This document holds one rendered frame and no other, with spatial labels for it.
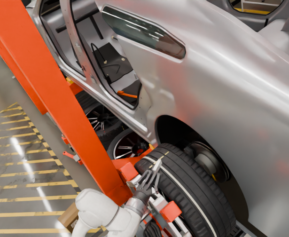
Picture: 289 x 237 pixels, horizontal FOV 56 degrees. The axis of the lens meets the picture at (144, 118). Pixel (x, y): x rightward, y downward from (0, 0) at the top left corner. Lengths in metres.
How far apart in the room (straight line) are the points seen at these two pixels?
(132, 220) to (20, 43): 0.94
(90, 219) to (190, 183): 0.54
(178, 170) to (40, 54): 0.90
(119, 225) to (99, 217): 0.09
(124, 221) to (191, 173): 0.45
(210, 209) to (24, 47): 1.19
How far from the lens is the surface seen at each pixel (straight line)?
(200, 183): 1.43
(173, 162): 1.47
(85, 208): 1.15
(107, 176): 1.96
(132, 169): 1.62
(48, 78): 1.49
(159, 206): 1.41
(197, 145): 1.78
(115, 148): 2.69
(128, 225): 1.19
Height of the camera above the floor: 2.29
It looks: 38 degrees down
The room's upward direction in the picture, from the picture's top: 21 degrees counter-clockwise
